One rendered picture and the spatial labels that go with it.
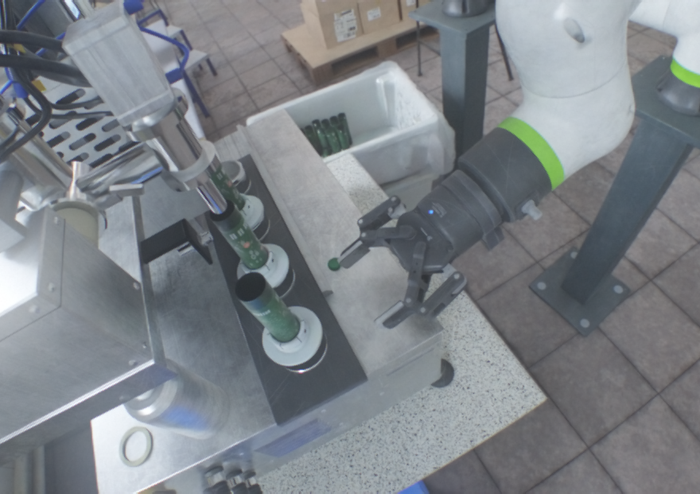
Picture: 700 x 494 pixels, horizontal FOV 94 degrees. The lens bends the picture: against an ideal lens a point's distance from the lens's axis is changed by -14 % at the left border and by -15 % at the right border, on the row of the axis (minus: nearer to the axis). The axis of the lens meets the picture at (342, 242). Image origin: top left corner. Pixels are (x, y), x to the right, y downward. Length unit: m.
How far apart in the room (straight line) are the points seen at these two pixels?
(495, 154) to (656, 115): 0.65
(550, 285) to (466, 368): 1.01
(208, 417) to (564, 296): 1.46
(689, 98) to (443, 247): 0.75
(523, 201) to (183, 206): 0.47
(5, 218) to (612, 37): 0.46
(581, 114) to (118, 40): 0.39
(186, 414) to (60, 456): 1.78
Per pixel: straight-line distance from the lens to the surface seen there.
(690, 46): 1.00
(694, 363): 1.81
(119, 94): 0.33
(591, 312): 1.71
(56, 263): 0.29
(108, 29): 0.31
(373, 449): 0.73
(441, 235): 0.41
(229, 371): 0.53
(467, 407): 0.74
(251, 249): 0.46
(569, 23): 0.35
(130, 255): 0.42
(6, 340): 0.30
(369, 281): 0.52
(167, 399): 0.42
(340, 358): 0.47
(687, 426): 1.73
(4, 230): 0.30
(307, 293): 0.52
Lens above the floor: 1.47
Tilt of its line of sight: 53 degrees down
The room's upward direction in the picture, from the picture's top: 20 degrees counter-clockwise
